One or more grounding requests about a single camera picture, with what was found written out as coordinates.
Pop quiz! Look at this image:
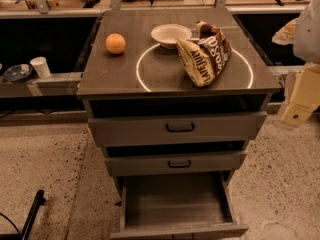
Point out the white paper cup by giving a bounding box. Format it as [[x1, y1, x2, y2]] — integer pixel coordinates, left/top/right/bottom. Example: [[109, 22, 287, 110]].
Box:
[[30, 57, 51, 78]]

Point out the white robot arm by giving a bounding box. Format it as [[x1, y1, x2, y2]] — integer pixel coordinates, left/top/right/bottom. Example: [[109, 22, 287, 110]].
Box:
[[272, 0, 320, 127]]

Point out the black bar with cable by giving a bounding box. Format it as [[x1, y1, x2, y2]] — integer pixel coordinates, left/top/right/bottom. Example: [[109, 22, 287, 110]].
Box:
[[0, 189, 46, 240]]

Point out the white bowl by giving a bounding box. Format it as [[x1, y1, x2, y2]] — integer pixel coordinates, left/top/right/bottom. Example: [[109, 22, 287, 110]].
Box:
[[151, 24, 192, 49]]

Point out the orange fruit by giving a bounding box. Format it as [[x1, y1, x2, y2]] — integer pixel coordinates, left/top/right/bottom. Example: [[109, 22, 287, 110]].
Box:
[[105, 33, 126, 54]]

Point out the grey drawer cabinet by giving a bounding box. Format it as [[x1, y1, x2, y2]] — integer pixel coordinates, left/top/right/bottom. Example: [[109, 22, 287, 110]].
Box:
[[76, 7, 284, 198]]

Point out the grey top drawer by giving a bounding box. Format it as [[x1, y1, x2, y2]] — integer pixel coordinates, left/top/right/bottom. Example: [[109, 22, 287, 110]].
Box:
[[89, 112, 267, 147]]

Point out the grey bottom drawer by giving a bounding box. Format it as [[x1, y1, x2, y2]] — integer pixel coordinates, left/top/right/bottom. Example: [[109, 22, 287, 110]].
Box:
[[110, 172, 248, 240]]

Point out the grey middle drawer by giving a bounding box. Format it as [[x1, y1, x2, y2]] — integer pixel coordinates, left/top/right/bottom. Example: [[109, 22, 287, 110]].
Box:
[[105, 151, 247, 177]]

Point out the dark round plate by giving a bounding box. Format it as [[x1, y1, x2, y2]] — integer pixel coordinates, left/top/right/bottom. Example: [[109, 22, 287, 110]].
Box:
[[3, 64, 33, 83]]

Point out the grey shelf rail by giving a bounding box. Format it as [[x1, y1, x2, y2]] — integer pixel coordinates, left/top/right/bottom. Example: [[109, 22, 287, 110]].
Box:
[[0, 72, 83, 98]]

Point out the brown Late July chip bag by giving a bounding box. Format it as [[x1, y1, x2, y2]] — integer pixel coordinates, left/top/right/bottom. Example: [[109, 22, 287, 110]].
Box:
[[176, 21, 232, 87]]

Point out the grey drawer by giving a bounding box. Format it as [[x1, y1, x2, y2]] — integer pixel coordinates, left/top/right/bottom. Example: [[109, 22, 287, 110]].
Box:
[[110, 172, 248, 240], [105, 151, 247, 177], [89, 112, 267, 147]]

